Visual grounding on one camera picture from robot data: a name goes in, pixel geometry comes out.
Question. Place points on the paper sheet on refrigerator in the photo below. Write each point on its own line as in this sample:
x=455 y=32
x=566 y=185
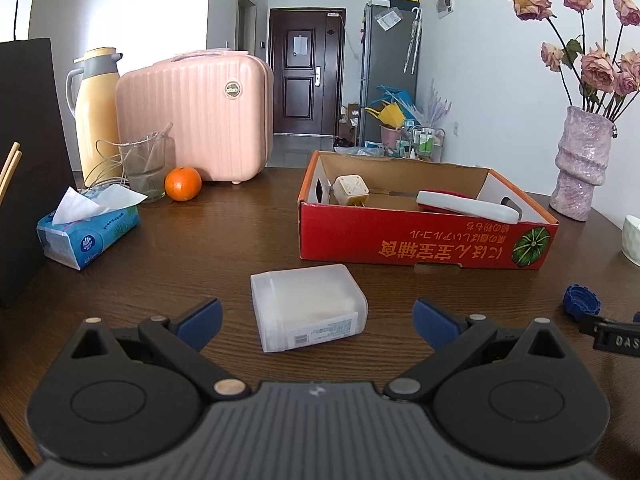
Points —
x=389 y=20

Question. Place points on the white cup with pink spoon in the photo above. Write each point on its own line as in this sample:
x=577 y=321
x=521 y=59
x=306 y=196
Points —
x=632 y=240

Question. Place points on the grey refrigerator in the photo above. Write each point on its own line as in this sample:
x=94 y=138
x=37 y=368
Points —
x=385 y=60

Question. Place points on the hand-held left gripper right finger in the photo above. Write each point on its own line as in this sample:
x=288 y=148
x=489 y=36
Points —
x=434 y=321

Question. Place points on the translucent white plastic box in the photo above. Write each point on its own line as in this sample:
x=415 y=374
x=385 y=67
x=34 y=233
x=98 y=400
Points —
x=305 y=300

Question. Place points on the blue tissue pack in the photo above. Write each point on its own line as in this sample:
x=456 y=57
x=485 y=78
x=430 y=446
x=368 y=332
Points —
x=95 y=235

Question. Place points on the cream cube plug adapter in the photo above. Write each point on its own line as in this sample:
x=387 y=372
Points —
x=350 y=190

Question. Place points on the cardboard boxes by door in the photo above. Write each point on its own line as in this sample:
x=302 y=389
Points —
x=351 y=122

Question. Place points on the black paper bag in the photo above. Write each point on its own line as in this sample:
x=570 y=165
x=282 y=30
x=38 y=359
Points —
x=30 y=135

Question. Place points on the pink textured ceramic vase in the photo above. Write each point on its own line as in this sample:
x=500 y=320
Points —
x=582 y=165

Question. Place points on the blue bottle cap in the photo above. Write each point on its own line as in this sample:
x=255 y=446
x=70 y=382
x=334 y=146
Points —
x=580 y=302

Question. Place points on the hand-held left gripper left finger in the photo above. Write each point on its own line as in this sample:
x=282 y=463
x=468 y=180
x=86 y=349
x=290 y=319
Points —
x=201 y=321

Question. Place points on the yellow thermos jug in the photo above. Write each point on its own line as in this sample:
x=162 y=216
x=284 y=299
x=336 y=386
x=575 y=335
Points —
x=97 y=115

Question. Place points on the clear folded umbrella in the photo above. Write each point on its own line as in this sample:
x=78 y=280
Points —
x=414 y=40

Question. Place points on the pink bucket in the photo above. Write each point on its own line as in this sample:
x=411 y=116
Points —
x=390 y=136

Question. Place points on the red and white lint brush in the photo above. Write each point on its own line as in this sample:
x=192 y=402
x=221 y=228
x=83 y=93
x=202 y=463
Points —
x=465 y=207

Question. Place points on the purple pampas grass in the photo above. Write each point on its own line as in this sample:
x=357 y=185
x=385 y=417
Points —
x=437 y=105

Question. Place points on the wooden chopstick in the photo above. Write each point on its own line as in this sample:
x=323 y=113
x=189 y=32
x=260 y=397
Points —
x=9 y=170
x=12 y=180

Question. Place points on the orange fruit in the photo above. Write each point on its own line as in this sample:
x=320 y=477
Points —
x=183 y=184

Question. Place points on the metal storage cart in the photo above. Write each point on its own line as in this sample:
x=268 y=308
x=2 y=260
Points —
x=425 y=145

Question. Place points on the dark brown entrance door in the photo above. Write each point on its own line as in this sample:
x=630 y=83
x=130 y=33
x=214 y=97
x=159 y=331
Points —
x=305 y=90

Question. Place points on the bunch of dried roses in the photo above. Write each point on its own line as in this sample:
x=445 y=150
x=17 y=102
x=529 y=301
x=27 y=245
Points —
x=597 y=67

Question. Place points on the grey interior door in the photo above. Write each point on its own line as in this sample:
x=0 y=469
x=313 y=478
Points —
x=246 y=20

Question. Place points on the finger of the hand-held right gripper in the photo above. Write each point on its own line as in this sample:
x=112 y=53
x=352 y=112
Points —
x=600 y=327

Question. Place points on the red cardboard box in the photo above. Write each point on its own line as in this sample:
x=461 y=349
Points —
x=410 y=247

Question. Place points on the clear glass pitcher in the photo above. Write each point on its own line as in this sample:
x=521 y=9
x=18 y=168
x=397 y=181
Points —
x=147 y=170

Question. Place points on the pink hard-shell suitcase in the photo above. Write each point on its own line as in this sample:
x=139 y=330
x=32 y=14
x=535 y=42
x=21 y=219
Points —
x=200 y=115

